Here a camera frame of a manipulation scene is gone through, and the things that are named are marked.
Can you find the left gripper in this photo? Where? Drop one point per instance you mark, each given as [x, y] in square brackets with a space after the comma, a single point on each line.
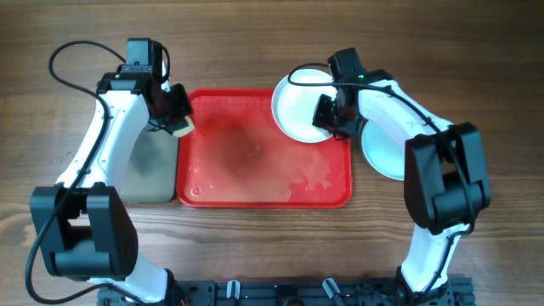
[180, 91]

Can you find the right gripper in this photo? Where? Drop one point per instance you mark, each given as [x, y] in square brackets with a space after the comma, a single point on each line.
[324, 118]

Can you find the green yellow sponge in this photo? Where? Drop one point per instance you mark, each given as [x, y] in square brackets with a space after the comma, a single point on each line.
[182, 129]

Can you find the white plate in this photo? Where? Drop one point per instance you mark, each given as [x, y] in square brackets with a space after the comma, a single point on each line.
[293, 109]

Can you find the light blue plate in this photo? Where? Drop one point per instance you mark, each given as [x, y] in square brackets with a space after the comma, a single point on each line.
[382, 153]

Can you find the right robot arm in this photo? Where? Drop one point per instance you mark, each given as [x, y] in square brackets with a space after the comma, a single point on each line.
[446, 183]

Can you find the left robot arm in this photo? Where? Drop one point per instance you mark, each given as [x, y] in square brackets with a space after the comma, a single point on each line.
[83, 230]

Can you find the black water tray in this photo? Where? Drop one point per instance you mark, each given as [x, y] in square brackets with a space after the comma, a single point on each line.
[151, 169]

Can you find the red plastic tray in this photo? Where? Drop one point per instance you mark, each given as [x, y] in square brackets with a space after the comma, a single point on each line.
[237, 157]

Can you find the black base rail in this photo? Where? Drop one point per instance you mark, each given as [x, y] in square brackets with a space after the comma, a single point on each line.
[380, 291]

